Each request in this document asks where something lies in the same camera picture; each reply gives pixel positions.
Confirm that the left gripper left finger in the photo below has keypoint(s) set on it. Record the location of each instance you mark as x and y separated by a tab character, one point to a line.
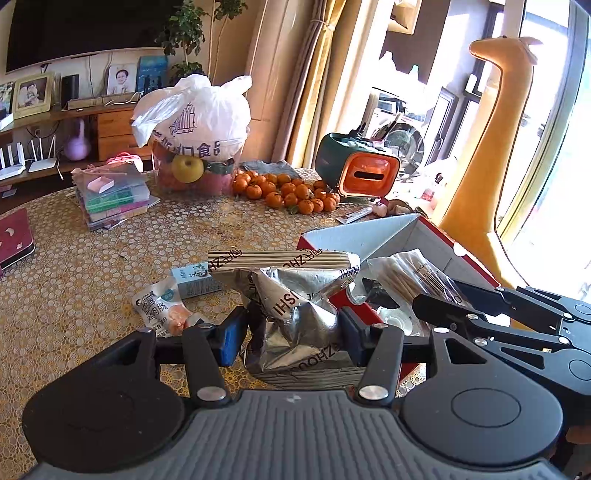
202	349

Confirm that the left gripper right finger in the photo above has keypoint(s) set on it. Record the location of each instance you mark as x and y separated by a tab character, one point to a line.
385	352

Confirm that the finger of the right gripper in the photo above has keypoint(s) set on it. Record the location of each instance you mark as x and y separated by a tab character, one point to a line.
502	300
533	333

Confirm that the clear bag of cotton swabs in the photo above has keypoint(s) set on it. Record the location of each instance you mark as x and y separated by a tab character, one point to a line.
410	274

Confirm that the dark clear small bag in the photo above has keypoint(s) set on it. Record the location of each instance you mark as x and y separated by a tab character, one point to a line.
377	296

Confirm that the silver foil snack bag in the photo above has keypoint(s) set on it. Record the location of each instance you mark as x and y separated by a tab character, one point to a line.
296	340

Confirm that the clear tape roll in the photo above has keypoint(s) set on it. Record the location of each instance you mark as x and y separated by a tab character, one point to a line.
398	318

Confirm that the small blue white carton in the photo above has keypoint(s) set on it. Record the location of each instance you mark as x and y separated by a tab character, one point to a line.
195	280

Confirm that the white packet with orange print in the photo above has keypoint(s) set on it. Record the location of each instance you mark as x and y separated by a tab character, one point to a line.
162	309

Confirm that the red white cardboard box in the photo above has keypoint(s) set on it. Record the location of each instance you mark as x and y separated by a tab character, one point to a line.
385	237

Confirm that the pink green cloth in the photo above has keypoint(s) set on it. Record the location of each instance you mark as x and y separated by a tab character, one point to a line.
395	207

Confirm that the green orange tissue box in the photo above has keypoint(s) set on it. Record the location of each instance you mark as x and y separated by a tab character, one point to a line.
354	166

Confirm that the pile of small oranges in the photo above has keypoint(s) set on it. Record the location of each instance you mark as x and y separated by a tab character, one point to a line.
286	191

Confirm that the yellow apple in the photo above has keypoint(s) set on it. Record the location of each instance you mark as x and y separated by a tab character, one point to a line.
187	169

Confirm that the grey folded cloth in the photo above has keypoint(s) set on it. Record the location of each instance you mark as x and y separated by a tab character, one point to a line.
264	168

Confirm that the front load washing machine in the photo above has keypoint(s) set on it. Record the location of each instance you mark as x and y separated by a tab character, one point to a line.
399	131

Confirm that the stack of colourful books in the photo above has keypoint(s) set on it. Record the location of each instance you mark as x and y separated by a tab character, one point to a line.
112	193

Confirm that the white plastic shopping bag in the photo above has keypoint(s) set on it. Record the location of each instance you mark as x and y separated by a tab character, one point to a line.
195	118

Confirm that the maroon tablet case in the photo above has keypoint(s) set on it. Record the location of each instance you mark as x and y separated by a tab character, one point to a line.
16	239

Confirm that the beige curtain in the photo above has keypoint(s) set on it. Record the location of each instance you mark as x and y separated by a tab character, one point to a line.
288	57

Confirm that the purple kettlebell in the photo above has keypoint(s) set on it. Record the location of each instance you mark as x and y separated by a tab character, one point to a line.
78	147

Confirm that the white router right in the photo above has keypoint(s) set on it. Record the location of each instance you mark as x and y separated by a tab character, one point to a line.
43	159

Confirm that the white router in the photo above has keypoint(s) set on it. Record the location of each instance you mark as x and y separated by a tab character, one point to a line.
12	161
43	159

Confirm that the wooden tv cabinet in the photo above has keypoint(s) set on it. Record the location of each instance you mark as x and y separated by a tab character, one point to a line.
108	130

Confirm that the white router left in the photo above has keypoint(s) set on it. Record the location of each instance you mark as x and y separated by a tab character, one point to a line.
12	161

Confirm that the white framed portrait photo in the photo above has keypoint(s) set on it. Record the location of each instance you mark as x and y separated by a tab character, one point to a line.
121	79

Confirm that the black speaker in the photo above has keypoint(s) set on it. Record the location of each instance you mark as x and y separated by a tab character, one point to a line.
69	89

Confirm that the gold framed photo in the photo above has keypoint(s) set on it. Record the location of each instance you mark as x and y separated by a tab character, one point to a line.
33	95

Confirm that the green potted plant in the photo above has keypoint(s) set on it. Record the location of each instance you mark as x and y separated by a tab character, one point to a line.
188	27

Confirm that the black wall television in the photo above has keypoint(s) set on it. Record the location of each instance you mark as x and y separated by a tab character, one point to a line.
47	30

